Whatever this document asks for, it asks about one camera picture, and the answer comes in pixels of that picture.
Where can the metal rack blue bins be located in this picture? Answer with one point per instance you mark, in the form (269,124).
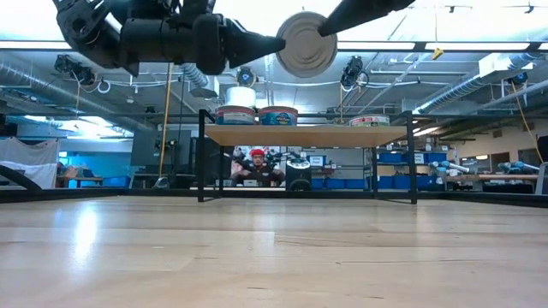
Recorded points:
(389,181)

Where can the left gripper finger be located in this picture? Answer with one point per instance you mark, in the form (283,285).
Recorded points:
(252,43)

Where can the workbench with blue robots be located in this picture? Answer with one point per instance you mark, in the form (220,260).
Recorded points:
(514,169)

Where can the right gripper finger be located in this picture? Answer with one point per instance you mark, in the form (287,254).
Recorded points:
(355,13)

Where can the green label tuna can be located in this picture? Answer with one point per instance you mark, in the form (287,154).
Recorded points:
(369,121)
(306,49)

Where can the black ceiling device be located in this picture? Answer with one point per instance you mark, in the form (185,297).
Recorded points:
(352,72)
(246,76)
(73,68)

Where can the blue red label can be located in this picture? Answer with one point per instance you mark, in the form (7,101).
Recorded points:
(278,116)
(234,115)

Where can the white sign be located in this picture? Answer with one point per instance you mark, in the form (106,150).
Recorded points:
(317,161)

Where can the yellow hanging tag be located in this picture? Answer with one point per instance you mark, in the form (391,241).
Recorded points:
(437,53)

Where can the wooden shelf black frame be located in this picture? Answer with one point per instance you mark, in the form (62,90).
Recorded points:
(304,136)

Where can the corrugated silver duct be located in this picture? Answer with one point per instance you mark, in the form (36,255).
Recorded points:
(194,76)

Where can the white cloth sheet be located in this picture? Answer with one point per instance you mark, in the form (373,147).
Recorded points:
(30,160)

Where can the silver ventilation duct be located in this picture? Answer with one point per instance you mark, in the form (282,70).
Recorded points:
(462,87)
(43,87)

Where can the wooden workbench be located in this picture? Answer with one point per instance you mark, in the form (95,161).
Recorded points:
(81,179)

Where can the white hanging cylinder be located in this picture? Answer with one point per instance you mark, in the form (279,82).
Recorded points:
(240,96)

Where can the person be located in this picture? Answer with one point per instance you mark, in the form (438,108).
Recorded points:
(258,169)

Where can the blue ceiling light device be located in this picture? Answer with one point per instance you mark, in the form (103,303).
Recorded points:
(519,78)

